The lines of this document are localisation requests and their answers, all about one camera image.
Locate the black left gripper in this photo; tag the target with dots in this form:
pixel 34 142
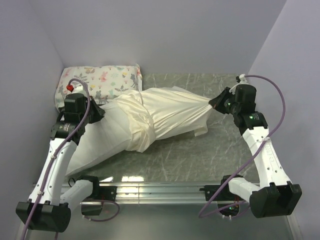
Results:
pixel 98 111

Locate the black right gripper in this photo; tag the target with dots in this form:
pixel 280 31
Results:
pixel 218 103

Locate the white pillow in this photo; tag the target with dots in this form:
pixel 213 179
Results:
pixel 102 140

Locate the cream satin pillowcase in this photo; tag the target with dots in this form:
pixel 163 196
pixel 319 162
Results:
pixel 160 113

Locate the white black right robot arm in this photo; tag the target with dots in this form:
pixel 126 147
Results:
pixel 275 195

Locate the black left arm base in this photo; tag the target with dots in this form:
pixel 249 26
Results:
pixel 92 206

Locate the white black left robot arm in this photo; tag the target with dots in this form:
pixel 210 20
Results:
pixel 47 209

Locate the animal print patterned pillow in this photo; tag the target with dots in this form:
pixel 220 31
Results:
pixel 104 83

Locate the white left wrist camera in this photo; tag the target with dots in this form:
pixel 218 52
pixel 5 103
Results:
pixel 75 89

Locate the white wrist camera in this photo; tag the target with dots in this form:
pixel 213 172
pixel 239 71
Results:
pixel 240 80
pixel 75 89

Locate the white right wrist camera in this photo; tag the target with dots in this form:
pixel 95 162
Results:
pixel 240 80

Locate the aluminium right side rail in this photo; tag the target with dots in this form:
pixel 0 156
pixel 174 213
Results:
pixel 257 136

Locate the aluminium front mounting rail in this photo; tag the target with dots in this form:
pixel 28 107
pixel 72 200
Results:
pixel 160 192

